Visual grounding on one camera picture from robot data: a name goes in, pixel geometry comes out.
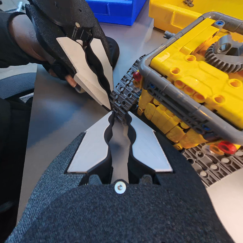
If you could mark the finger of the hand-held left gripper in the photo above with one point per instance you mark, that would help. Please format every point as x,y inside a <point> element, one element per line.
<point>85,79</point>
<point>102,57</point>

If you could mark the grey toy track belt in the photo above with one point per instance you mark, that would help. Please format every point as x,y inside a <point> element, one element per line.
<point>208,167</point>
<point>123,95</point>

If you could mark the black quilted pad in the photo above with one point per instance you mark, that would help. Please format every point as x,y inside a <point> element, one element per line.
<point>114,53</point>

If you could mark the small grey track link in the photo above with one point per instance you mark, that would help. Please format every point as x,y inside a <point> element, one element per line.
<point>188,2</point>

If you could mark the yellow building-block toy vehicle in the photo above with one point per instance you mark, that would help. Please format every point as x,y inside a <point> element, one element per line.
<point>199,76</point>

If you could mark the yellow plastic storage bin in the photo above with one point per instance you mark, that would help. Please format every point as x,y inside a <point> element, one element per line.
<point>170,15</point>

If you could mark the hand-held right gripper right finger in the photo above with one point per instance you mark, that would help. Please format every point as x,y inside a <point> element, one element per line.
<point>150,151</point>

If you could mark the blue plastic storage bin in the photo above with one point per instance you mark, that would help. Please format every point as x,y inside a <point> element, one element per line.
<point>117,13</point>

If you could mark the person's left hand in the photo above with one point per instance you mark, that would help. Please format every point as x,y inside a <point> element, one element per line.
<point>24,38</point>

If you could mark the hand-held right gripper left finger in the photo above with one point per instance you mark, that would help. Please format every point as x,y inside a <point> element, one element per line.
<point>91,151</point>

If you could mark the grey desk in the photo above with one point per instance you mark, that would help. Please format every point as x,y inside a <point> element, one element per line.
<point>62,113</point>

